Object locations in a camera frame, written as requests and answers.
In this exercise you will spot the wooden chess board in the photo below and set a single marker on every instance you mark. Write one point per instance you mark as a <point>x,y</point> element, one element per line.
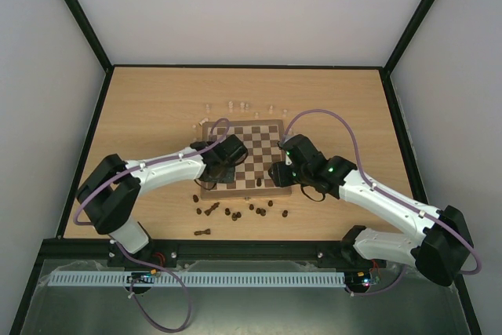
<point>261,138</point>

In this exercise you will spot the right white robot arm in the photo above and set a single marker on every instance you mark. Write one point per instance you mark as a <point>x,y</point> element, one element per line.
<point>435,241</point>

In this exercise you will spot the black metal frame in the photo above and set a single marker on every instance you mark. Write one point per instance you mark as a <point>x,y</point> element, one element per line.
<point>319,59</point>

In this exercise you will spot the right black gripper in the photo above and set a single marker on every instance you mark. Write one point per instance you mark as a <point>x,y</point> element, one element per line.
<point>278,174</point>

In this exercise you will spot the lying dark queen piece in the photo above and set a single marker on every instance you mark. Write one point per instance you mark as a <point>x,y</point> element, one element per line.
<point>208,211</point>

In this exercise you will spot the white slotted cable duct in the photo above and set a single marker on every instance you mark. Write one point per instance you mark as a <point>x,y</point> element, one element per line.
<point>198,279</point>

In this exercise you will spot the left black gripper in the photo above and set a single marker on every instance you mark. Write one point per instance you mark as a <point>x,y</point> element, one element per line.
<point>229,177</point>

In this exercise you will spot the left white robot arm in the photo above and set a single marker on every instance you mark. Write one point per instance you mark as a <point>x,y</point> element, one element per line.
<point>108,195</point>

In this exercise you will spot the lying dark king piece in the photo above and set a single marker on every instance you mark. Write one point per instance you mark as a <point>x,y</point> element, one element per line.
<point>203,232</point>

